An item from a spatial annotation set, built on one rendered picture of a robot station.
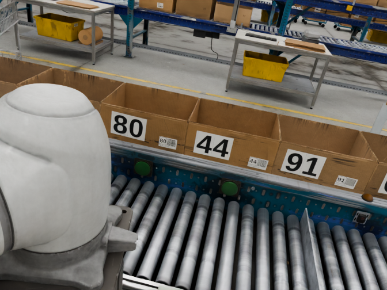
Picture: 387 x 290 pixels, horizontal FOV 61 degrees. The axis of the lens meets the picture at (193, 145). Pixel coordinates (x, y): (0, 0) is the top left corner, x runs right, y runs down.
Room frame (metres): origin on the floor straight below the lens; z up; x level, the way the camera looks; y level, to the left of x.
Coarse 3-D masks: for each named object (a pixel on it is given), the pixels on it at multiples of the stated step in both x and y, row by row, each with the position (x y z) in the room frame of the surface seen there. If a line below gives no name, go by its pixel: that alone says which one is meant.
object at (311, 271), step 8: (304, 216) 1.09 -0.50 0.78; (304, 224) 1.05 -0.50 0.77; (304, 232) 1.02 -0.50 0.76; (304, 240) 0.98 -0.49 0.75; (312, 240) 0.93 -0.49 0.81; (304, 248) 0.95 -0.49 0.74; (312, 248) 0.88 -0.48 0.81; (304, 256) 0.92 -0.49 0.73; (312, 256) 0.86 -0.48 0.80; (312, 264) 0.83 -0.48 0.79; (312, 272) 0.80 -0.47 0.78; (312, 280) 0.78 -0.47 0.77; (312, 288) 0.75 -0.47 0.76; (320, 288) 0.71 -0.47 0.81
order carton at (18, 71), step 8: (0, 56) 1.65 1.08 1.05; (0, 64) 1.65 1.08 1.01; (8, 64) 1.65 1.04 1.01; (16, 64) 1.64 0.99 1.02; (24, 64) 1.64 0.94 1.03; (32, 64) 1.63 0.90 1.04; (40, 64) 1.63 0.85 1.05; (0, 72) 1.65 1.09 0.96; (8, 72) 1.65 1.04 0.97; (16, 72) 1.64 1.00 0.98; (24, 72) 1.64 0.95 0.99; (32, 72) 1.63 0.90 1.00; (40, 72) 1.63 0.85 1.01; (0, 80) 1.66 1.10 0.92; (8, 80) 1.65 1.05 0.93; (16, 80) 1.65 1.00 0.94; (24, 80) 1.64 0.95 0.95; (0, 88) 1.34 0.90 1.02; (8, 88) 1.34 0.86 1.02; (16, 88) 1.34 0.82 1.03; (0, 96) 1.34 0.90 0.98
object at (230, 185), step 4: (224, 184) 1.16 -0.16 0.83; (228, 184) 1.15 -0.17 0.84; (232, 184) 1.15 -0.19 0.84; (224, 188) 1.15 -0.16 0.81; (228, 188) 1.15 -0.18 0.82; (232, 188) 1.15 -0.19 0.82; (236, 188) 1.15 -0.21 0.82; (224, 192) 1.15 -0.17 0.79; (228, 192) 1.15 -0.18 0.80; (232, 192) 1.15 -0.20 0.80; (236, 192) 1.15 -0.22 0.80
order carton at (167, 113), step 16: (112, 96) 1.42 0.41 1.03; (128, 96) 1.58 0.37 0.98; (144, 96) 1.57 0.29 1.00; (160, 96) 1.56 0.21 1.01; (176, 96) 1.55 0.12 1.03; (192, 96) 1.54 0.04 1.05; (128, 112) 1.28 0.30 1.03; (144, 112) 1.27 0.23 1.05; (160, 112) 1.56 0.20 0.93; (176, 112) 1.55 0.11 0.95; (192, 112) 1.35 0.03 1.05; (160, 128) 1.26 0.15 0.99; (176, 128) 1.26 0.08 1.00; (144, 144) 1.27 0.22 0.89
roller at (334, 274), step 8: (320, 224) 1.10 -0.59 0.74; (320, 232) 1.06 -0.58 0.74; (328, 232) 1.05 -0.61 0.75; (320, 240) 1.02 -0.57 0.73; (328, 240) 1.01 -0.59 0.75; (328, 248) 0.96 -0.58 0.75; (328, 256) 0.92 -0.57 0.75; (328, 264) 0.89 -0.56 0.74; (336, 264) 0.89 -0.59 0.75; (328, 272) 0.85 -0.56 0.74; (336, 272) 0.85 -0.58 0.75; (328, 280) 0.82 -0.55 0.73; (336, 280) 0.81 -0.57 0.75; (336, 288) 0.78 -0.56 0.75
